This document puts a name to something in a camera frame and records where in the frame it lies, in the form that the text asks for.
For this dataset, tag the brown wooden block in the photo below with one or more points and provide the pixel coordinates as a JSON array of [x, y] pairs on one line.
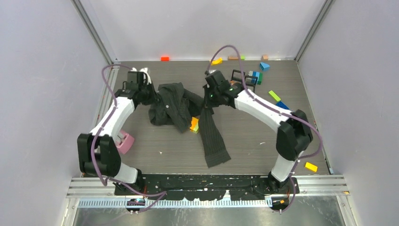
[[233, 58]]

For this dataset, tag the blue green block stack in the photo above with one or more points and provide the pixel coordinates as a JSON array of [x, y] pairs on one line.
[[257, 74]]

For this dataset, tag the blue lego brick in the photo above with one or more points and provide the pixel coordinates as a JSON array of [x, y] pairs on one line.
[[282, 105]]

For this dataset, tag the yellow arch block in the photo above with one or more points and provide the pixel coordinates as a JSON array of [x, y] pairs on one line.
[[217, 61]]

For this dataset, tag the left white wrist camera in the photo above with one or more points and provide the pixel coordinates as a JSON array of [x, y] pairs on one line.
[[141, 76]]

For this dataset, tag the yellow brick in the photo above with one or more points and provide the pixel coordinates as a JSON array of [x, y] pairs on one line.
[[311, 167]]

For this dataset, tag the yellow orange block pile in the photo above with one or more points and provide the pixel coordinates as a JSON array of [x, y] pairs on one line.
[[194, 125]]

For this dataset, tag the black pinstriped shirt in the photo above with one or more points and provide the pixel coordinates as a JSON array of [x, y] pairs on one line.
[[177, 106]]

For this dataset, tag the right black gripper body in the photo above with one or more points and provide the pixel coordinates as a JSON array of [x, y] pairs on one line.
[[211, 98]]

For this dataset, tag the black brooch box right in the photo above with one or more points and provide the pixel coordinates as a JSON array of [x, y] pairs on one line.
[[251, 81]]

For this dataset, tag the lime green brick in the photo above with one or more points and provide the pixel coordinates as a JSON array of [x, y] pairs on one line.
[[274, 96]]

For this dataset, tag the blue wedge block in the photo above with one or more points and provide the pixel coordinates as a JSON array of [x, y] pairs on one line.
[[264, 66]]

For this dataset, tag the red block at wall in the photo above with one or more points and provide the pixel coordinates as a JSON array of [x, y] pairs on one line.
[[165, 58]]

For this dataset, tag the black brooch box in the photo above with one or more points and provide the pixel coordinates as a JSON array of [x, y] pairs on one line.
[[236, 77], [251, 81]]

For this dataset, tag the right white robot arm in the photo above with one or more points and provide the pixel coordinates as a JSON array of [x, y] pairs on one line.
[[293, 132]]

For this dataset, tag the black brooch box left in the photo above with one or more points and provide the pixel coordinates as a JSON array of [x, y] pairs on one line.
[[236, 77]]

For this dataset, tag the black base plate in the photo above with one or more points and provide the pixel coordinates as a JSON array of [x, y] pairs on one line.
[[177, 187]]

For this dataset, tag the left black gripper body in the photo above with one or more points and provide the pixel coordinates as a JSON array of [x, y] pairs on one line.
[[148, 95]]

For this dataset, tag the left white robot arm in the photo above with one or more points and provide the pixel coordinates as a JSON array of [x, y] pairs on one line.
[[99, 150]]

